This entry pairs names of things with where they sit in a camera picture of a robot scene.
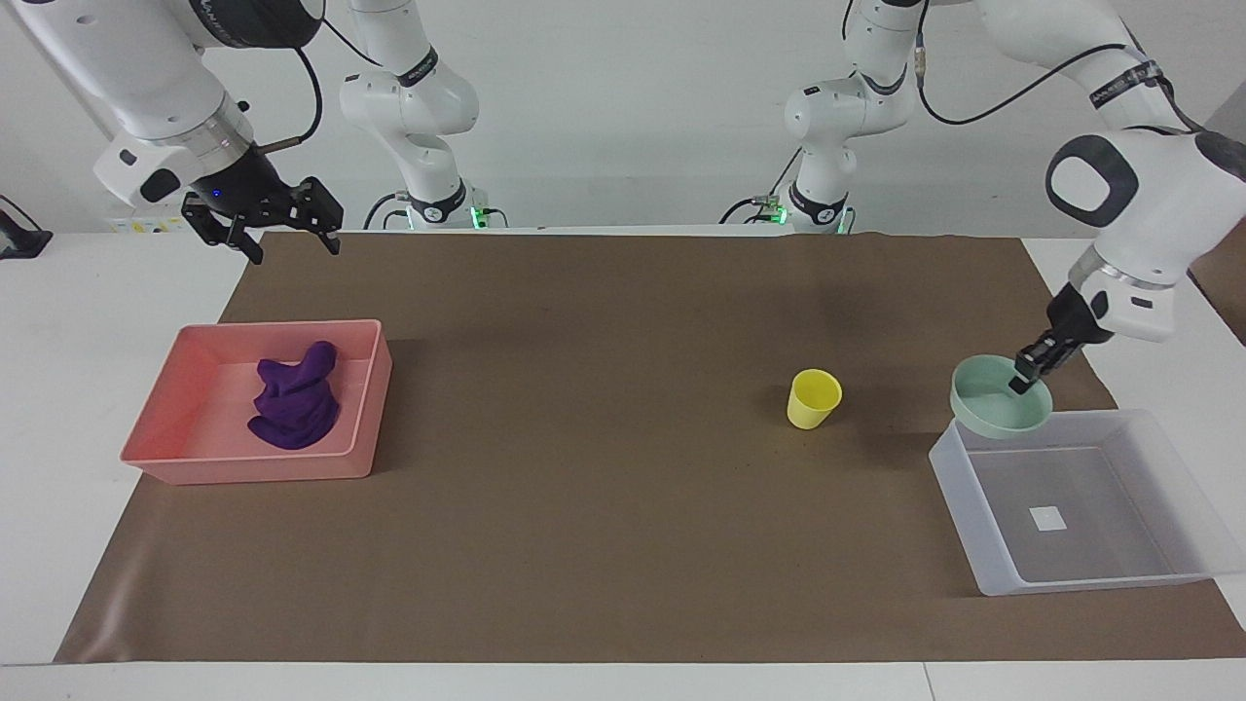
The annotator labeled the clear plastic box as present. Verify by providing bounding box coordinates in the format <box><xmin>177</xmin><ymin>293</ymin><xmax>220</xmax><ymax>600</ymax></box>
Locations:
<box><xmin>928</xmin><ymin>409</ymin><xmax>1246</xmax><ymax>597</ymax></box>

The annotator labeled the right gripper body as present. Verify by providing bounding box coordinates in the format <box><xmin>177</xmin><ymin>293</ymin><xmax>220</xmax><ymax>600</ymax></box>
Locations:
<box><xmin>189</xmin><ymin>145</ymin><xmax>299</xmax><ymax>224</ymax></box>

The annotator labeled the purple cloth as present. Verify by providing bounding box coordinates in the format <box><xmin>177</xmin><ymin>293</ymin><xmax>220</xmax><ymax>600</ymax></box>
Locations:
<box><xmin>247</xmin><ymin>340</ymin><xmax>341</xmax><ymax>451</ymax></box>

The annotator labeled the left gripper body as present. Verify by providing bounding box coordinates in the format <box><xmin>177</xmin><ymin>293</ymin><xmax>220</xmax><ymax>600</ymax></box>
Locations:
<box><xmin>1045</xmin><ymin>281</ymin><xmax>1112</xmax><ymax>352</ymax></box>

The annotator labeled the pink plastic box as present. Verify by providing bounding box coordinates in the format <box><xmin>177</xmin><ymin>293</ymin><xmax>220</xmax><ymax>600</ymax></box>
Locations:
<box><xmin>120</xmin><ymin>319</ymin><xmax>393</xmax><ymax>486</ymax></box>

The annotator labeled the mint green bowl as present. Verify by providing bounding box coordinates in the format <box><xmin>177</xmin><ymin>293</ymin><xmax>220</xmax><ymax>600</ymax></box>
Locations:
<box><xmin>950</xmin><ymin>354</ymin><xmax>1055</xmax><ymax>442</ymax></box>

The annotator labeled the black cable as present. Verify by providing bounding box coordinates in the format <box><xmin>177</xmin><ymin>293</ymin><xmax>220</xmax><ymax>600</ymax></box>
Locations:
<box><xmin>363</xmin><ymin>192</ymin><xmax>412</xmax><ymax>231</ymax></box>
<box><xmin>255</xmin><ymin>18</ymin><xmax>383</xmax><ymax>155</ymax></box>
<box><xmin>913</xmin><ymin>19</ymin><xmax>1204</xmax><ymax>133</ymax></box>
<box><xmin>719</xmin><ymin>146</ymin><xmax>805</xmax><ymax>226</ymax></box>

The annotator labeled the black stand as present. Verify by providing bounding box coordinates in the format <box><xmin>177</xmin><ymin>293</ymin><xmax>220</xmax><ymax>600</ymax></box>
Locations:
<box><xmin>0</xmin><ymin>195</ymin><xmax>55</xmax><ymax>260</ymax></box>

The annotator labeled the yellow plastic cup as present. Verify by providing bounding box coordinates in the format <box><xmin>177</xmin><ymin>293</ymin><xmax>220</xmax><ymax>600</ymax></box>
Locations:
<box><xmin>787</xmin><ymin>368</ymin><xmax>844</xmax><ymax>430</ymax></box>

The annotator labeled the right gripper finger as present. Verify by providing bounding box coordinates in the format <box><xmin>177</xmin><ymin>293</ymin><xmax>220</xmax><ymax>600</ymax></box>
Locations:
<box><xmin>182</xmin><ymin>192</ymin><xmax>267</xmax><ymax>266</ymax></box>
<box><xmin>291</xmin><ymin>176</ymin><xmax>345</xmax><ymax>257</ymax></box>

